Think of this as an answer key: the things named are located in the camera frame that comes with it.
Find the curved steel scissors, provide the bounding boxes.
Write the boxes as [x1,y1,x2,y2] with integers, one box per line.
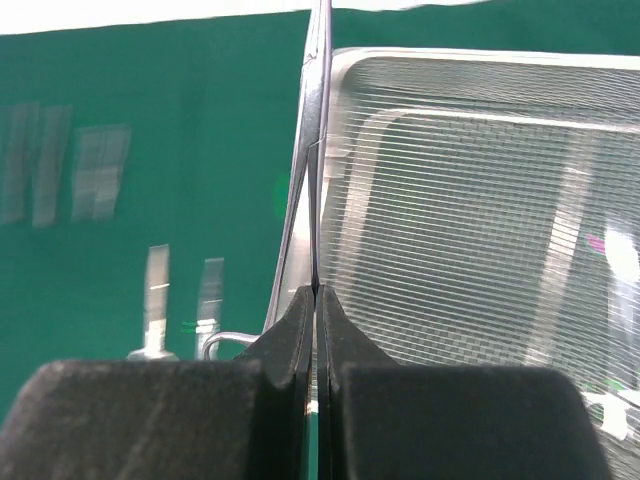
[127,244,178,361]

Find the steel tweezers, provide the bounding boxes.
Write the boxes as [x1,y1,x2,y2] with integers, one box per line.
[93,125,131,219]
[32,105,72,227]

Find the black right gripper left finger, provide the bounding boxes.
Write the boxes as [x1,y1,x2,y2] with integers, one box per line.
[1,286,314,479]

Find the steel surgical forceps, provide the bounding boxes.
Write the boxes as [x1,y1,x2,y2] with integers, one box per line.
[264,1,332,329]

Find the metal mesh instrument tray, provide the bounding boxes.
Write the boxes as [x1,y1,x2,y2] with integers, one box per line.
[262,47,640,480]

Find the steel surgical scissors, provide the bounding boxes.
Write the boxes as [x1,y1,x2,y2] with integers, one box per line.
[195,258,224,360]

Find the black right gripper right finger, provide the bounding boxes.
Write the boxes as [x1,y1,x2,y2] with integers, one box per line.
[316,286,611,479]

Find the green surgical cloth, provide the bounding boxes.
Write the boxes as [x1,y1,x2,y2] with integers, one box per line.
[0,0,640,480]

